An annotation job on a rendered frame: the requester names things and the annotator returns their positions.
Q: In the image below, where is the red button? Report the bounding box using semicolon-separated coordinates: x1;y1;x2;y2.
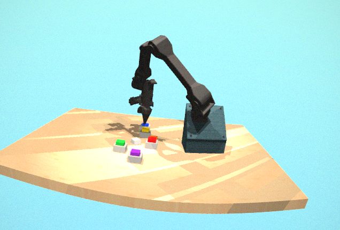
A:
145;137;158;149

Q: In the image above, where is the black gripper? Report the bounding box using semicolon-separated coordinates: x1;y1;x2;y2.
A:
137;92;154;124

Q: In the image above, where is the purple button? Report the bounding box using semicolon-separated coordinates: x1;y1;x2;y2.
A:
127;149;143;164

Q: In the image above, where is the small white block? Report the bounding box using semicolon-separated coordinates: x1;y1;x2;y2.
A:
131;137;141;145

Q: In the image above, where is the blue button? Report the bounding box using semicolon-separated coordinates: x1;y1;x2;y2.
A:
140;123;150;130

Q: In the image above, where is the yellow button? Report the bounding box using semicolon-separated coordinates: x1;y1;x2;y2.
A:
139;127;151;139

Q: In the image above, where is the green button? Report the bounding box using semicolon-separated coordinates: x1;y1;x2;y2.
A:
113;139;128;153

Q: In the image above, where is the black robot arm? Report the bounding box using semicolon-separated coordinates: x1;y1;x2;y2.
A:
132;35;215;122

